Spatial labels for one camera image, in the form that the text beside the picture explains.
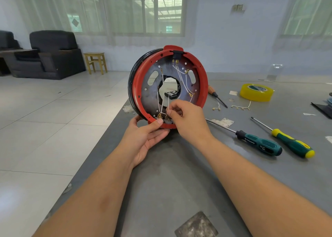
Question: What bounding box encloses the person's right hand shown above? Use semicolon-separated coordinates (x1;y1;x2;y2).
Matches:
166;100;214;149

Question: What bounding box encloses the person's left hand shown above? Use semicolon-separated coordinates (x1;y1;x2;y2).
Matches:
122;115;170;168

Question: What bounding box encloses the red round appliance base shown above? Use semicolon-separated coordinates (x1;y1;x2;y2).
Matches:
128;45;209;129

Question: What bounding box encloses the teal handle screwdriver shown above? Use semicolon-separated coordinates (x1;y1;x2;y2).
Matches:
205;118;283;157

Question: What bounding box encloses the green yellow handle screwdriver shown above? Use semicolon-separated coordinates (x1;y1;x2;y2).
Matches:
250;116;316;159

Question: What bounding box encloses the person's left forearm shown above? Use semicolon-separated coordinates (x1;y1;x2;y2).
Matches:
34;148;141;237

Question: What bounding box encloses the person's right forearm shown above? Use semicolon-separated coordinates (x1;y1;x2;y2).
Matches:
200;136;332;237

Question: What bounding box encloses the black remote control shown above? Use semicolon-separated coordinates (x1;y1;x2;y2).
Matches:
165;89;181;99

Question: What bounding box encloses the crumpled white tape piece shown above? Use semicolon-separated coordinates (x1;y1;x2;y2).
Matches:
212;118;234;128

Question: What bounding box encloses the yellow tape roll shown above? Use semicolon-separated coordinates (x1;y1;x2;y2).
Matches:
240;83;275;102

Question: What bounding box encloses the small wooden stool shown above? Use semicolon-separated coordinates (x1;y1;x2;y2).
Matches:
83;53;109;75

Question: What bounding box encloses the black armchair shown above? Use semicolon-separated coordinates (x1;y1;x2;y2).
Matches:
4;30;87;80

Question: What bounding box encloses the large barred window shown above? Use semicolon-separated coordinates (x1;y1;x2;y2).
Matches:
67;0;186;35
283;0;332;37

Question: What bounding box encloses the black flat plate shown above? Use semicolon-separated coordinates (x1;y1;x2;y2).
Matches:
311;102;332;119

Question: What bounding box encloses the sheer white curtain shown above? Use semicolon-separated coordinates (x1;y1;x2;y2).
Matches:
10;0;199;48
275;0;332;51

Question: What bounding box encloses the black sofa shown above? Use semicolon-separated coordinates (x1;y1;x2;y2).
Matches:
0;30;21;75

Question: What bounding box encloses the orange handle screwdriver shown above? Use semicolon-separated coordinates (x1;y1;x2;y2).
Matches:
207;85;228;109

